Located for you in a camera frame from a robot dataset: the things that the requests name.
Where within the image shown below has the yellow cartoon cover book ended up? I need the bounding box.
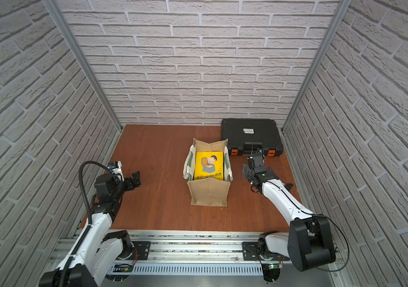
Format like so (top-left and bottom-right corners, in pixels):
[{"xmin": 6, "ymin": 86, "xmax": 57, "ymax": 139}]
[{"xmin": 194, "ymin": 151, "xmax": 224, "ymax": 181}]

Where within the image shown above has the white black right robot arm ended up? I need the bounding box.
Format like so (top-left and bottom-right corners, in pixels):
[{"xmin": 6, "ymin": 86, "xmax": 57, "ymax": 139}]
[{"xmin": 242, "ymin": 153, "xmax": 336, "ymax": 271}]

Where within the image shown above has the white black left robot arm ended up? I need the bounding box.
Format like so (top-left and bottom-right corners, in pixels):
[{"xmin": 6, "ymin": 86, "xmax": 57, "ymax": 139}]
[{"xmin": 39, "ymin": 168, "xmax": 141, "ymax": 287}]

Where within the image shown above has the black plastic tool case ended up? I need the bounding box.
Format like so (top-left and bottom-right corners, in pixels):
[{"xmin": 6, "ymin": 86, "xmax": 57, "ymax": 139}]
[{"xmin": 221, "ymin": 118, "xmax": 284, "ymax": 157}]

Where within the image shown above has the small black clip object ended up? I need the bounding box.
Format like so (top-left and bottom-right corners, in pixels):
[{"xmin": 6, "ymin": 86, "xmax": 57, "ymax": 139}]
[{"xmin": 284, "ymin": 183, "xmax": 294, "ymax": 192}]

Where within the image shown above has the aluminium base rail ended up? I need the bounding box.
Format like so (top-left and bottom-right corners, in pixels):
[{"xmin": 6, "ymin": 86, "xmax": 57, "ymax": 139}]
[{"xmin": 49, "ymin": 228, "xmax": 341, "ymax": 277}]

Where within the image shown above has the black corrugated cable conduit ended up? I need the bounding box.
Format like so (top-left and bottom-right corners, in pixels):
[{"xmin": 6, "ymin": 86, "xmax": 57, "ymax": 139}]
[{"xmin": 56, "ymin": 160, "xmax": 113, "ymax": 287}]

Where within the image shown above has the aluminium frame post right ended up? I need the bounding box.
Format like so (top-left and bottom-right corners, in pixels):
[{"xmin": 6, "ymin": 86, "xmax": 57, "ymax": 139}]
[{"xmin": 281, "ymin": 0, "xmax": 352, "ymax": 133}]

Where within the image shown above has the aluminium frame post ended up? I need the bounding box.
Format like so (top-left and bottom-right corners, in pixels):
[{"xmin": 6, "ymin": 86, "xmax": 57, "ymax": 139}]
[
  {"xmin": 43, "ymin": 0, "xmax": 123, "ymax": 133},
  {"xmin": 281, "ymin": 0, "xmax": 352, "ymax": 133}
]

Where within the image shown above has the aluminium frame post left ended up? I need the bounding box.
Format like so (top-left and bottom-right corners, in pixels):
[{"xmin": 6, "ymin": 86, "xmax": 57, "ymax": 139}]
[{"xmin": 43, "ymin": 0, "xmax": 123, "ymax": 133}]

